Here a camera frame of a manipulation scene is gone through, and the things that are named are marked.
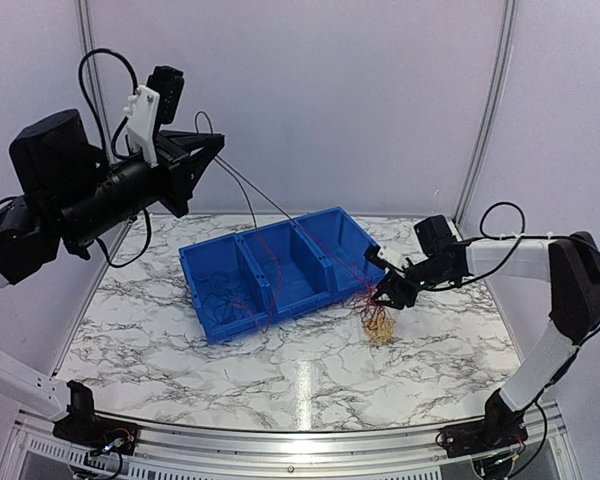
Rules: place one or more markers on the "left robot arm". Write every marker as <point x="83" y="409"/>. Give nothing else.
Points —
<point x="72" y="195"/>

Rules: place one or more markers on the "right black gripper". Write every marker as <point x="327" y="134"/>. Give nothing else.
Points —
<point x="399" y="292"/>

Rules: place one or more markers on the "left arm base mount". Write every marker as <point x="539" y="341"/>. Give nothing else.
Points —
<point x="98" y="432"/>

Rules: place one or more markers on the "aluminium front rail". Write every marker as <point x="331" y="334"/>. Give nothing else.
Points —
<point x="170" y="451"/>

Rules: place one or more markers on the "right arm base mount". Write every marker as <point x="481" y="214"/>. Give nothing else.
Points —
<point x="473" y="437"/>

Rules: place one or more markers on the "blue three-compartment plastic bin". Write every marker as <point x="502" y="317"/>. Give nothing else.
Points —
<point x="244" y="282"/>

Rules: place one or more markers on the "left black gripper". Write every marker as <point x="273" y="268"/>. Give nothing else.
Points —
<point x="178" y="166"/>

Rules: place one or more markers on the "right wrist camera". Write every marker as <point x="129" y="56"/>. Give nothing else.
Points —
<point x="384" y="257"/>

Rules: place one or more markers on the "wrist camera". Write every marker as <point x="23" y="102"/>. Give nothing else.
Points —
<point x="150" y="106"/>
<point x="384" y="257"/>

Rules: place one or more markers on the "left aluminium frame post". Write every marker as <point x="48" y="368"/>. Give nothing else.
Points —
<point x="92" y="73"/>

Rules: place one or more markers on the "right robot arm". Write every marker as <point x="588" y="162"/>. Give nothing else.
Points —
<point x="566" y="267"/>

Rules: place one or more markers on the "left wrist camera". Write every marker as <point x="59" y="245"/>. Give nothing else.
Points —
<point x="150" y="106"/>

